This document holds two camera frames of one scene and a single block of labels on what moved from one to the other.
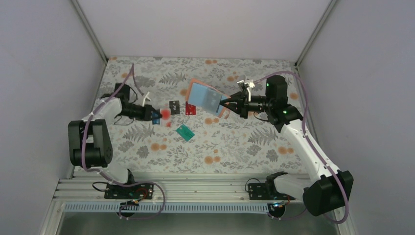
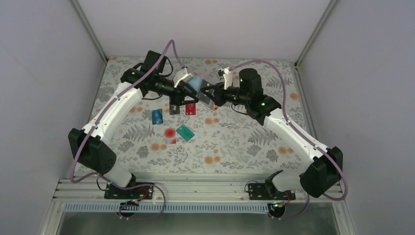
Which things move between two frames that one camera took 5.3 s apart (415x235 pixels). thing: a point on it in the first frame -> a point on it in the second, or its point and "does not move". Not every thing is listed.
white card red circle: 166,121 -> 170,136
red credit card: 190,109 does not move
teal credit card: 185,132 does not move
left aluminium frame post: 90,29 does not move
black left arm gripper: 146,113 -> 177,96
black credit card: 174,107 does not move
